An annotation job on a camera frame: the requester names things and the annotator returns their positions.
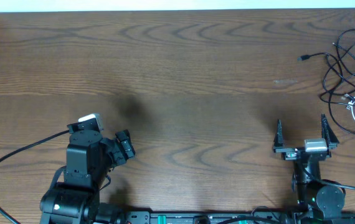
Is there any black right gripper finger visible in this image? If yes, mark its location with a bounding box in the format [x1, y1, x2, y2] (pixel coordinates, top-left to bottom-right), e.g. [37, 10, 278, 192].
[321, 114, 339, 147]
[273, 119, 284, 148]

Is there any thin black cable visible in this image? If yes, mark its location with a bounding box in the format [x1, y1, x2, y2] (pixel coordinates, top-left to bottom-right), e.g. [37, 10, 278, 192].
[319, 28, 355, 136]

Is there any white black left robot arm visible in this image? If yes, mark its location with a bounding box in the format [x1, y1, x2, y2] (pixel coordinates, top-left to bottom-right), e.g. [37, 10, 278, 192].
[40, 130, 135, 223]

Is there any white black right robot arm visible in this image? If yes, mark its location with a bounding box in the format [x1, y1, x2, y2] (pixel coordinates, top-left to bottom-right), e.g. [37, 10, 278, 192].
[273, 114, 355, 223]

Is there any black right camera cable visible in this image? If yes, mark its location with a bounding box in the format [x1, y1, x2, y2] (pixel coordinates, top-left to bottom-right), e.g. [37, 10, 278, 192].
[298, 161, 355, 224]

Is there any black camera cable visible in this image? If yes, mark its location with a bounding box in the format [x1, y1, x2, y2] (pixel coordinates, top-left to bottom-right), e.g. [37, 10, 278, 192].
[0, 129, 71, 224]
[298, 161, 355, 224]

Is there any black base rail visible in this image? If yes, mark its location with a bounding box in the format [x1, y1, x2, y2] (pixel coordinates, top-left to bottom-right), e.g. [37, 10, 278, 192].
[125, 207, 355, 224]

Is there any black left camera cable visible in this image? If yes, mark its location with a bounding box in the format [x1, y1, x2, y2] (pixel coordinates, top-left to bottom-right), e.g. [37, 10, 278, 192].
[0, 129, 71, 224]

